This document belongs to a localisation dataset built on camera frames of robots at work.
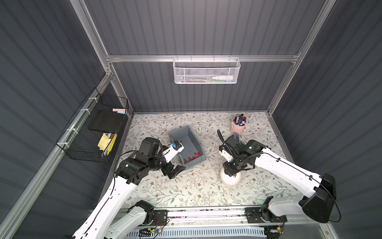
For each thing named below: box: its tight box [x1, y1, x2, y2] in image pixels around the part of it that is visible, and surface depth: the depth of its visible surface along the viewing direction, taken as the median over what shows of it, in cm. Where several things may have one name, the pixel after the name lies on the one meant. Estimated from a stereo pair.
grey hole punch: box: [233, 131, 240, 141], surface depth 104 cm
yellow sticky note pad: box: [97, 132, 109, 151], surface depth 70 cm
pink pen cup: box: [230, 113, 247, 135], surface depth 101 cm
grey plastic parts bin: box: [167, 124, 207, 170], surface depth 99 cm
